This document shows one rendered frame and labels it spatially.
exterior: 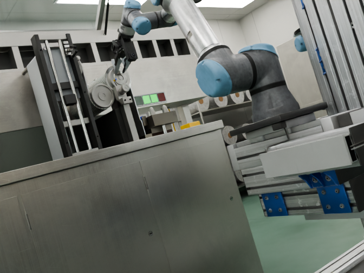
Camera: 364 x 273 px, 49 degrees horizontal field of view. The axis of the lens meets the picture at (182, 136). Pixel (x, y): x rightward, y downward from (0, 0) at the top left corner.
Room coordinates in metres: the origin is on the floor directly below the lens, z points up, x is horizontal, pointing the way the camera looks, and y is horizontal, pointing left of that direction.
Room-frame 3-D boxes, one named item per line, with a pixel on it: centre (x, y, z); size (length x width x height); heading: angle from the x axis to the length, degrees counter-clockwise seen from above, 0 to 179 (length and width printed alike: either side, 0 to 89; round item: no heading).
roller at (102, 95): (2.00, 0.39, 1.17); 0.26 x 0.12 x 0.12; 40
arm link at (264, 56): (1.25, -0.30, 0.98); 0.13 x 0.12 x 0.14; 113
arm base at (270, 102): (1.25, -0.30, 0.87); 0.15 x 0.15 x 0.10
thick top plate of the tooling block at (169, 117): (2.22, 0.18, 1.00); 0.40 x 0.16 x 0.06; 40
